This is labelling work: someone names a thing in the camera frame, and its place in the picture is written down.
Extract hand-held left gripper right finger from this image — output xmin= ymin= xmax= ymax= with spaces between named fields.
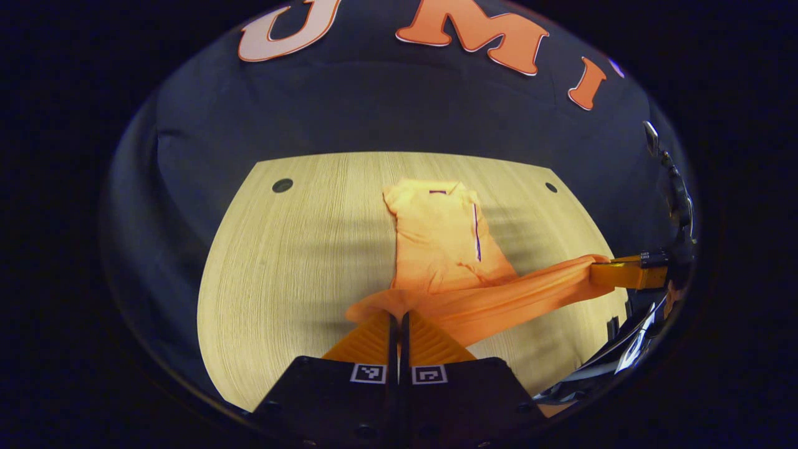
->
xmin=399 ymin=310 xmax=550 ymax=449

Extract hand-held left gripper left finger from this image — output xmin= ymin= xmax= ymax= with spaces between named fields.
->
xmin=249 ymin=310 xmax=400 ymax=449

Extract orange T-shirt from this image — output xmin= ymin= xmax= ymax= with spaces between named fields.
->
xmin=346 ymin=179 xmax=617 ymax=350

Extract dark glossy object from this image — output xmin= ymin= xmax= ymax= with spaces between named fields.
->
xmin=535 ymin=298 xmax=663 ymax=407

